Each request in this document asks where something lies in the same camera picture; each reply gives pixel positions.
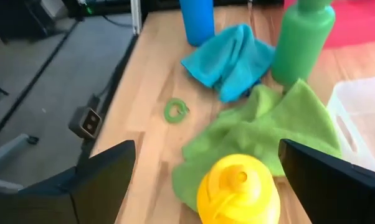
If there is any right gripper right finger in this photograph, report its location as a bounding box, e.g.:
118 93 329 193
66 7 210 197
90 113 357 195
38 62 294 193
278 138 375 224

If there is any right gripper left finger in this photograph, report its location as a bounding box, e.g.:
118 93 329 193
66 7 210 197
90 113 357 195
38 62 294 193
0 139 136 224

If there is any green microfibre cloth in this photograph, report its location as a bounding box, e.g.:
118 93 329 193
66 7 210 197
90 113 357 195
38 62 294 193
171 78 343 213

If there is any yellow sports bottle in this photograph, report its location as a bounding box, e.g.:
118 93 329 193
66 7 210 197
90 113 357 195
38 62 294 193
196 153 282 224

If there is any green ring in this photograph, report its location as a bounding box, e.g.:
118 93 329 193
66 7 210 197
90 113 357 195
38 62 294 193
163 97 191 124

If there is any green sports bottle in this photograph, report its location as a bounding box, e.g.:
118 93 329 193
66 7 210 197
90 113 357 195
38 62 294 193
270 0 336 89

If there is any teal microfibre cloth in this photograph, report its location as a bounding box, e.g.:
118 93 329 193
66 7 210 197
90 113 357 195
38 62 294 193
181 23 276 104

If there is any blue sports bottle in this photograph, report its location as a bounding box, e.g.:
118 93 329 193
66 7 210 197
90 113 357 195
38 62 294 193
178 0 216 48

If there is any small clear plastic bin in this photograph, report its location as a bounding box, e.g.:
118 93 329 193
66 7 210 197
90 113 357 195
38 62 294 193
326 77 375 175

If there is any grey chair leg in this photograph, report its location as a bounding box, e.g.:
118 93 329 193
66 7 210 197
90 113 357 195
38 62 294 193
0 133 40 191

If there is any pink plastic tray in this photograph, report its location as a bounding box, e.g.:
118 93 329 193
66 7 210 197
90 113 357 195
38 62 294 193
283 0 375 50

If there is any black box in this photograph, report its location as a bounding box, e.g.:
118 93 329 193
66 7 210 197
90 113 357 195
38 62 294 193
0 0 57 44

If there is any silver aluminium bracket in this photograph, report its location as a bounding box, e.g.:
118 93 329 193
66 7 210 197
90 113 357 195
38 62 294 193
130 0 143 35

